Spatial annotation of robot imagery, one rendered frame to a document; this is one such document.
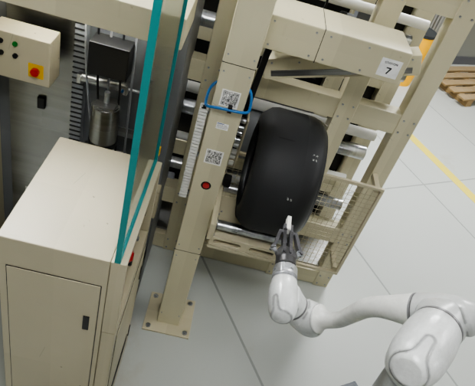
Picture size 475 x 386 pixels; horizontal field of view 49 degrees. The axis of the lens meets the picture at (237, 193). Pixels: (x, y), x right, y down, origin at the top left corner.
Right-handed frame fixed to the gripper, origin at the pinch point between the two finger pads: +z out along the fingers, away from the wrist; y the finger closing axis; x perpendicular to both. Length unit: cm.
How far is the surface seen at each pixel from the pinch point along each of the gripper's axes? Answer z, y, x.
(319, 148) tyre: 29.1, -6.4, -16.6
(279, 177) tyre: 15.9, 7.2, -8.2
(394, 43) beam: 69, -27, -49
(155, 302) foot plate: 26, 43, 125
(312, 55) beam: 61, 5, -37
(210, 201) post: 26.6, 30.0, 27.2
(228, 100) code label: 33, 34, -25
